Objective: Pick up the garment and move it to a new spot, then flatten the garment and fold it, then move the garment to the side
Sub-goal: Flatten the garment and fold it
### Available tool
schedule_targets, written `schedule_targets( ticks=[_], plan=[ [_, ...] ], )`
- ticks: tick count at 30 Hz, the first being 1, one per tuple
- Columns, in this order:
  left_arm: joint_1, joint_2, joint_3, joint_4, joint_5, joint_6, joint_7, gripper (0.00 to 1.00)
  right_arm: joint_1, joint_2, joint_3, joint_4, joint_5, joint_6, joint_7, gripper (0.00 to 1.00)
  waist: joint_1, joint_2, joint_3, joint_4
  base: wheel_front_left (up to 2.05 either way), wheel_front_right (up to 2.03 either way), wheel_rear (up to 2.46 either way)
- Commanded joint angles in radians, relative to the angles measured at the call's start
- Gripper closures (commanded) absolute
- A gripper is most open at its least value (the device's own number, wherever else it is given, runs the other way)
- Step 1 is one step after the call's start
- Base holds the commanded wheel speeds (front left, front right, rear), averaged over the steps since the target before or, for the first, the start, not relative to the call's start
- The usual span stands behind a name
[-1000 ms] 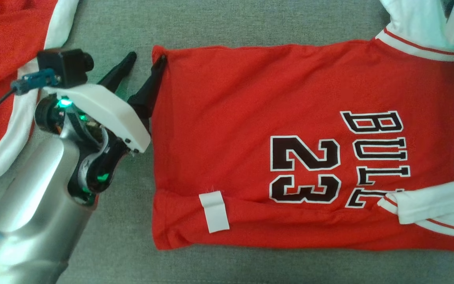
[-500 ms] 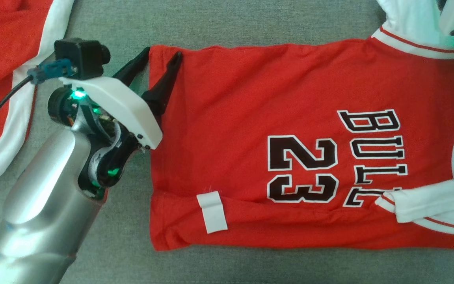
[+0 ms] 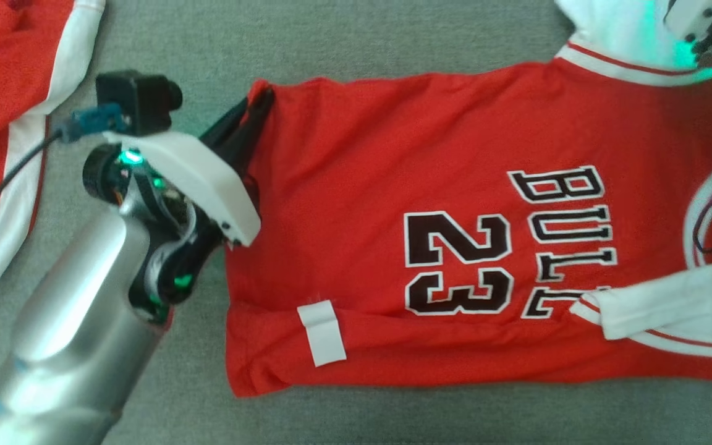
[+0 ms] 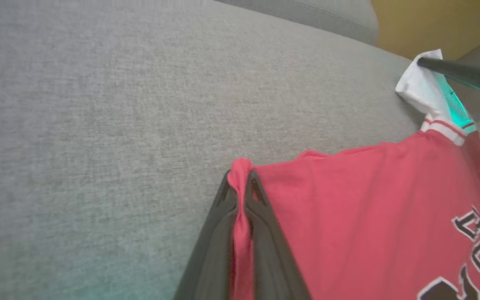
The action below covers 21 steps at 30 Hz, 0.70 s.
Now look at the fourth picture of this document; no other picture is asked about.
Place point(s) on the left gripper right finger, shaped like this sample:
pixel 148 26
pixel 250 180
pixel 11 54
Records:
pixel 273 266

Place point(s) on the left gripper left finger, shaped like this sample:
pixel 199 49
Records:
pixel 211 258

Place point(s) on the large yellow sofa back cushion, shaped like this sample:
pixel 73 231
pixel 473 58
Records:
pixel 431 25

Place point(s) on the red garment with white band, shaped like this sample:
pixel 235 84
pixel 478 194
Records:
pixel 348 216

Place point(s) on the grey sofa seat cushion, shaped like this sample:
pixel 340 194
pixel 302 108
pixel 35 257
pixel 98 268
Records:
pixel 327 16

